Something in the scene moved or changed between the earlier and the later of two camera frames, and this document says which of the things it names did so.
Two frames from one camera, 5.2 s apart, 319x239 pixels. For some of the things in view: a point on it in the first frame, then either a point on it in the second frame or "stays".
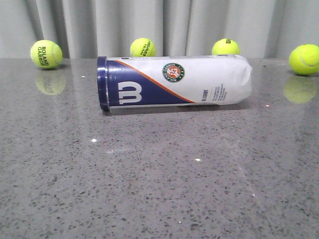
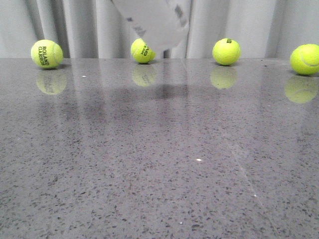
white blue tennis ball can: (137, 81) to (162, 24)
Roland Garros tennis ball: (46, 54) stays
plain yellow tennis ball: (304, 59) stays
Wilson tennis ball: (226, 46) stays
